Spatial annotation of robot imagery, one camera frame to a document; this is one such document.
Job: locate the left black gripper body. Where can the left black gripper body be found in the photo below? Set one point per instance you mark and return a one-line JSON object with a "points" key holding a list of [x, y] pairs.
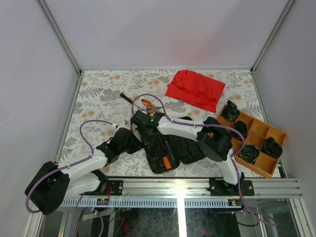
{"points": [[133, 146]]}

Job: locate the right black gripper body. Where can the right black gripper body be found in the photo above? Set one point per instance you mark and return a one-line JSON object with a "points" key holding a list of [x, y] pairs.
{"points": [[142, 135]]}

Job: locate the black plastic tool case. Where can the black plastic tool case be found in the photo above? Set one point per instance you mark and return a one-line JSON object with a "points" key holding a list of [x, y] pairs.
{"points": [[184, 151]]}

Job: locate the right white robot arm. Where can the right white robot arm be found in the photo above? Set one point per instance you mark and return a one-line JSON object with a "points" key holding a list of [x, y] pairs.
{"points": [[212, 137]]}

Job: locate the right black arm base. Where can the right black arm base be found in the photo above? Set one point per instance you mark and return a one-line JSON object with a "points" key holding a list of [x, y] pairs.
{"points": [[218, 187]]}

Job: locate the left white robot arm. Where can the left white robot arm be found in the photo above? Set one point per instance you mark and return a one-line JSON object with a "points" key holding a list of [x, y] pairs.
{"points": [[55, 183]]}

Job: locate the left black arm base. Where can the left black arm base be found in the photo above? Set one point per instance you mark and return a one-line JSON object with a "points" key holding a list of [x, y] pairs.
{"points": [[107, 187]]}

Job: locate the orange black pliers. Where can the orange black pliers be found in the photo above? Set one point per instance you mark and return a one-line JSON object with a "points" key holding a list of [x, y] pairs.
{"points": [[149, 108]]}

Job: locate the red folded cloth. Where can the red folded cloth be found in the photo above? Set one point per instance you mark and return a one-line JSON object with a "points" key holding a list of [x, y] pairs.
{"points": [[196, 89]]}

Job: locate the wooden compartment tray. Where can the wooden compartment tray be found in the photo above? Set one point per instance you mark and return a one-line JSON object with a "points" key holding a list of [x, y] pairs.
{"points": [[258, 131]]}

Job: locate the black tape roll right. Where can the black tape roll right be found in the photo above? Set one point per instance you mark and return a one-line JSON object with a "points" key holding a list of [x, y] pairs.
{"points": [[272, 148]]}

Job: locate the black handled hammer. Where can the black handled hammer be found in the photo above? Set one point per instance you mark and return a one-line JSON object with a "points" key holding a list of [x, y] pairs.
{"points": [[122, 95]]}

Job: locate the aluminium front rail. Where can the aluminium front rail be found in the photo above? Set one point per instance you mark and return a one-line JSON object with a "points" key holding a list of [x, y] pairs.
{"points": [[166, 192]]}

